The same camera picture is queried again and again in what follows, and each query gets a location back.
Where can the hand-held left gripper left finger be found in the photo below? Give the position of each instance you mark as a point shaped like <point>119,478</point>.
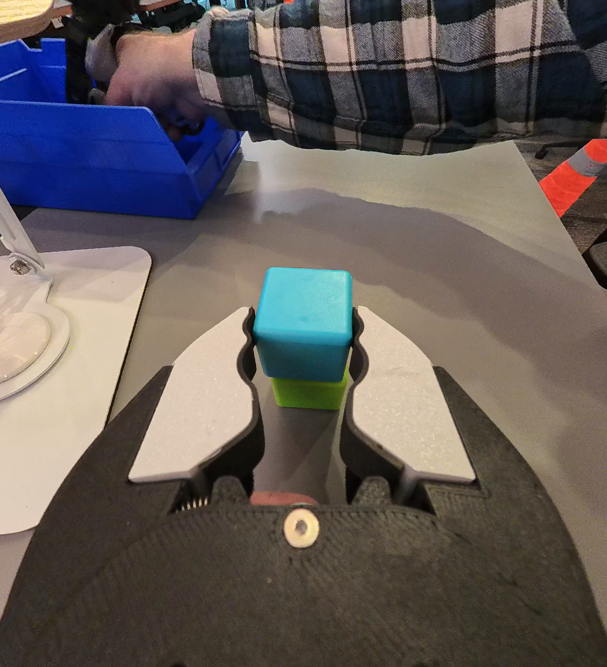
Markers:
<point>199,411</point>

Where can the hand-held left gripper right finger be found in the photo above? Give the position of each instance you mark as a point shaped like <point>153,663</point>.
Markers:
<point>408,411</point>

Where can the green cube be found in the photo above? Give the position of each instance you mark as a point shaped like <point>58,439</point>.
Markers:
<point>308,393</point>

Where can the blue plastic bin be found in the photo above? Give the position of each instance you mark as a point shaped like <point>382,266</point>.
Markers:
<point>74,156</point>

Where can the teal cube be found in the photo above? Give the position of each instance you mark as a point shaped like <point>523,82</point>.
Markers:
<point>303,323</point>

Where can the grey desk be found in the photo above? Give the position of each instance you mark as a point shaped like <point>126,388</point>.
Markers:
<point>439,260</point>

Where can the person's left hand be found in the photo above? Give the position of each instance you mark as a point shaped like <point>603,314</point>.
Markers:
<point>282,498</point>

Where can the white stand with wooden board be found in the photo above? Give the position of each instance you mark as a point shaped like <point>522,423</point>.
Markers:
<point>48,391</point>

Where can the orange traffic cone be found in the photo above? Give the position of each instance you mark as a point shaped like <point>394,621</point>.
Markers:
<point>574,177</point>

